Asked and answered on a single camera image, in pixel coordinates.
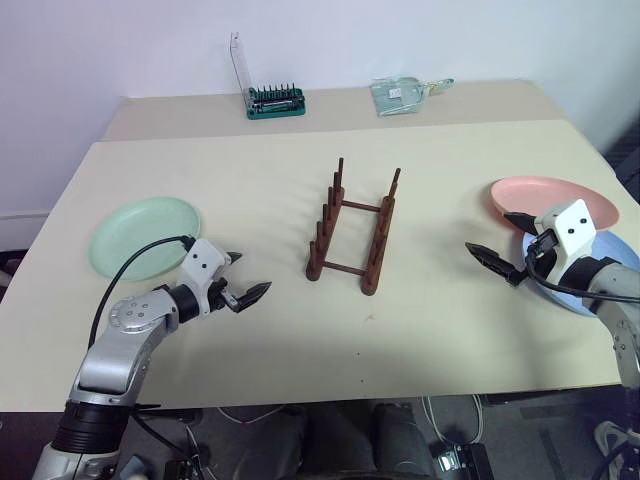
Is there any thin white red cable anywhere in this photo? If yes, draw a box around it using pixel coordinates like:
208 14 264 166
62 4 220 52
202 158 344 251
217 405 294 428

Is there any brown wooden dish rack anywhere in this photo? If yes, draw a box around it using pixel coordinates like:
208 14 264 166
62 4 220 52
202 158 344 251
304 156 403 297

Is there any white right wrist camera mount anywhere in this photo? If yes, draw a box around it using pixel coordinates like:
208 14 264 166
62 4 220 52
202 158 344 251
531 198 599 287

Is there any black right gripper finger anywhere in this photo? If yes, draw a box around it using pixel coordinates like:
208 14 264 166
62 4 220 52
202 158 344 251
464 241 529 289
503 210 542 236

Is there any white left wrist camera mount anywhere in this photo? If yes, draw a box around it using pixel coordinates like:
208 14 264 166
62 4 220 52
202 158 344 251
178 238 233 318

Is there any clear plastic bag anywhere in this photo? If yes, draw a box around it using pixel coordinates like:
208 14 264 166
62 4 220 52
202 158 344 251
369 75 458 119

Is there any green plate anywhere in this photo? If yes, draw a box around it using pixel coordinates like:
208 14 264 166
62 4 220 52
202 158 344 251
88 195 204 283

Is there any green screwdriver bit set case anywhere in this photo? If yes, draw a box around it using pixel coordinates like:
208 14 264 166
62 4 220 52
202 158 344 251
229 31 308 121

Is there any blue plate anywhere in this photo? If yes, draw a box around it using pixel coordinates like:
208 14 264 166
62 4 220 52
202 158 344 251
521 229 640 318

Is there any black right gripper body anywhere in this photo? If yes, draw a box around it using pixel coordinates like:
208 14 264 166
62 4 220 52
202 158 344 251
524 228 560 275

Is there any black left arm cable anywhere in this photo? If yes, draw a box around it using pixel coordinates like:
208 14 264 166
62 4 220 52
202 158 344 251
87 234 197 352

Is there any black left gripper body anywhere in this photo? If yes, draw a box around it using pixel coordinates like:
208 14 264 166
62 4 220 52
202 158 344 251
206 278 242 314

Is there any black box under table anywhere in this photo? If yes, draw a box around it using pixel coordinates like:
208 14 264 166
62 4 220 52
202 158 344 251
433 441 495 480

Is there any white cable under table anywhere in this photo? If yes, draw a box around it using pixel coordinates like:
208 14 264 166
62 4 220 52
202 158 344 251
468 393 485 445
418 394 443 444

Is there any pink plate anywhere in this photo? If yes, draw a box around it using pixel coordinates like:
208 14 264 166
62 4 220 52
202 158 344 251
489 175 621 235

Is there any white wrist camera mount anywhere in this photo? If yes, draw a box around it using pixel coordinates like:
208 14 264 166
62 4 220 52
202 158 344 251
178 238 233 318
531 198 599 287

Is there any dark rounded shape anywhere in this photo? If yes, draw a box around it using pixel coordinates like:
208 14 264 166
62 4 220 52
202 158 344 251
279 403 375 480
373 401 437 480

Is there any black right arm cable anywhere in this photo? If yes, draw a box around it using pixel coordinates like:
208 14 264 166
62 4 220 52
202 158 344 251
522 252 640 305

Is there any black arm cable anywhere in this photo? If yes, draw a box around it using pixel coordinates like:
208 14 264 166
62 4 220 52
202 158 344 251
87 234 197 352
522 252 640 305

